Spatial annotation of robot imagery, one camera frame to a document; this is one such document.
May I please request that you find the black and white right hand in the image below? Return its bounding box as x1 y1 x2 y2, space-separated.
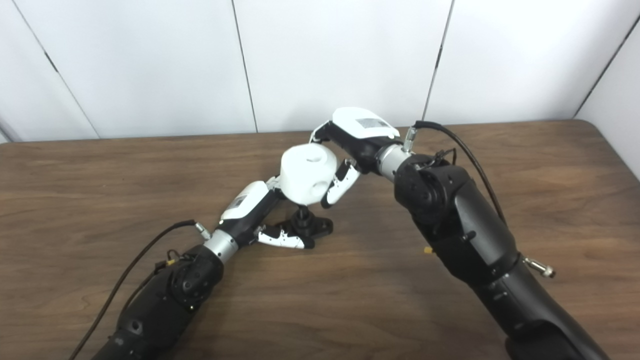
310 106 402 210

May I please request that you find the black and white left hand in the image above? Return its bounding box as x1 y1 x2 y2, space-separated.
216 175 317 251

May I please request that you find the round white plastic piece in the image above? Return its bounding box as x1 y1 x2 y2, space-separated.
279 143 338 207

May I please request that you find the black plastic holder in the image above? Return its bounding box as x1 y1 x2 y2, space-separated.
280 204 334 241

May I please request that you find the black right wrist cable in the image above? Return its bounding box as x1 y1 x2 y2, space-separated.
404 120 557 279

